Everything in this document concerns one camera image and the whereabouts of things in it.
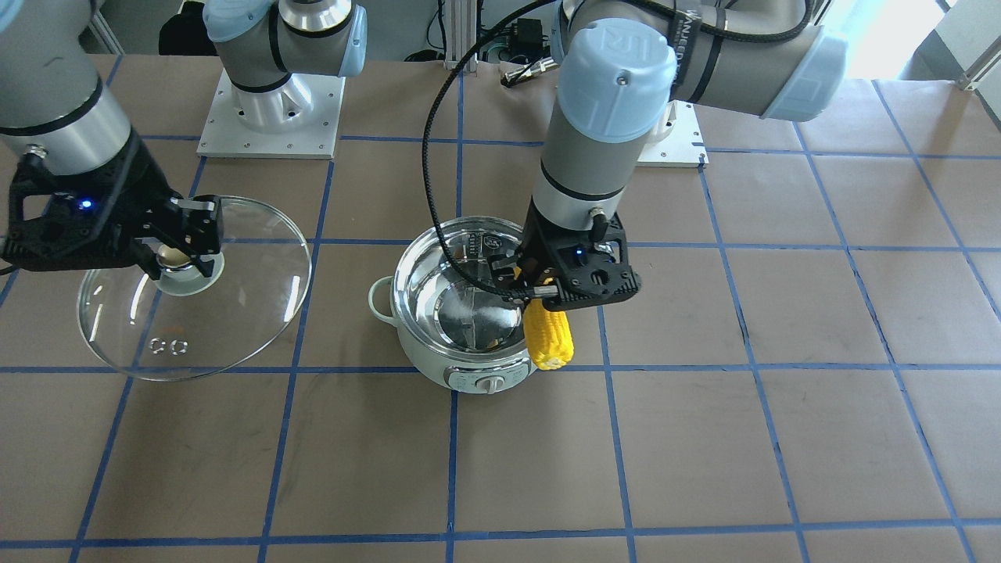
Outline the pale green electric pot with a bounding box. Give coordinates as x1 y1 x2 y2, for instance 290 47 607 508
368 215 540 395

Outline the glass pot lid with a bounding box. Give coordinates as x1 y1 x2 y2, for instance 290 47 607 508
77 196 314 382

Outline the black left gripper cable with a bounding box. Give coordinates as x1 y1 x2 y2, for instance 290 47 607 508
422 0 818 299

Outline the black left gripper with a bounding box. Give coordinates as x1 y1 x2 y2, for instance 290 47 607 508
489 199 583 298

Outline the aluminium frame post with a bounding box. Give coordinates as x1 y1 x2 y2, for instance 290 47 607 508
441 1 479 74

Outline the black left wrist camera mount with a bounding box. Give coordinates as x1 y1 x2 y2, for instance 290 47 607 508
536 214 641 311

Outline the yellow corn cob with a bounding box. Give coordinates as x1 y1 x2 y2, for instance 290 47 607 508
523 299 575 371

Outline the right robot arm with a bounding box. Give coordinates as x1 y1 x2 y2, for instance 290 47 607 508
1 1 368 282

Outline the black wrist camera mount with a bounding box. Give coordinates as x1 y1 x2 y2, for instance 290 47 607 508
0 152 145 272
536 214 641 311

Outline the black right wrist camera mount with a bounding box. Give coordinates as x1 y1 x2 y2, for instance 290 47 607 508
0 152 145 272

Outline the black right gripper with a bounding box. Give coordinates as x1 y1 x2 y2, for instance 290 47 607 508
48 131 223 282

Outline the black power adapter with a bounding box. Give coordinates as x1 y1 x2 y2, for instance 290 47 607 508
508 18 546 59

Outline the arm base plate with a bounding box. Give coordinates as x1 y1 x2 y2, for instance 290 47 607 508
637 101 709 168
196 74 346 160

